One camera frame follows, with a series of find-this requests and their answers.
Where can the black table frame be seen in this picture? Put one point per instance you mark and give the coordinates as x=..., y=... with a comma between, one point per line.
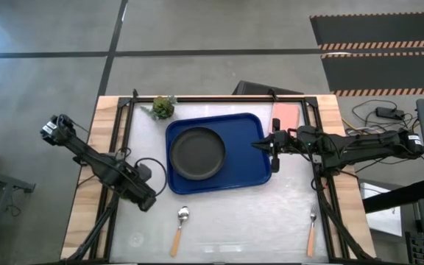
x=215, y=99

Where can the black striped floor mat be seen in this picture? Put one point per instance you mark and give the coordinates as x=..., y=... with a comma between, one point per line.
x=385, y=71
x=377, y=29

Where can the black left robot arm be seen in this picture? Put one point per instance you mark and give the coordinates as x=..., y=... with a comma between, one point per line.
x=94, y=158

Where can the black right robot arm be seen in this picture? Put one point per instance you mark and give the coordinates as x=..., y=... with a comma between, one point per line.
x=359, y=147

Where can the salmon pink notebook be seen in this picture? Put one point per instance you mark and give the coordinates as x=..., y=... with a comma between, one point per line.
x=287, y=114

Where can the white box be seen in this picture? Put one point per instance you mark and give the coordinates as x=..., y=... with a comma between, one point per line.
x=381, y=213

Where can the black object behind table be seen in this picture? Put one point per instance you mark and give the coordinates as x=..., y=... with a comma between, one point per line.
x=263, y=89

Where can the black power adapter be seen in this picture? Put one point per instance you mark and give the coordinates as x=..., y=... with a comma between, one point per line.
x=390, y=112

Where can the blue plastic tray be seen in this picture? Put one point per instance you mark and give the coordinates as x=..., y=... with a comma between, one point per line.
x=245, y=169

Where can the small potted succulent plant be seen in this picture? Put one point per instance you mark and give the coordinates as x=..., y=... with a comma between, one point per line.
x=162, y=106

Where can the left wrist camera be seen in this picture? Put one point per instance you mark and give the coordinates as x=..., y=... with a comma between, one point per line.
x=144, y=172

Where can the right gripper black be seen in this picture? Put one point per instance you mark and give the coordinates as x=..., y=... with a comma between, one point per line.
x=283, y=141

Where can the dark grey round plate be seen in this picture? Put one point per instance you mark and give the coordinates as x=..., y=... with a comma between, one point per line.
x=197, y=152

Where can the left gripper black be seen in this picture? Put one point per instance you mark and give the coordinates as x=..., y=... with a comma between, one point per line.
x=142, y=195

